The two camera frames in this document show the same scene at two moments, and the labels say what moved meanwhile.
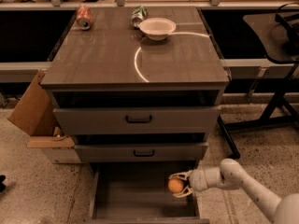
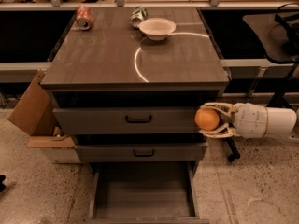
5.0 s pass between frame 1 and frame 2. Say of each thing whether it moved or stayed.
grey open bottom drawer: stayed
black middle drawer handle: stayed
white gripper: moved
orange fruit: moved
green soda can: stayed
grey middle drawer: stayed
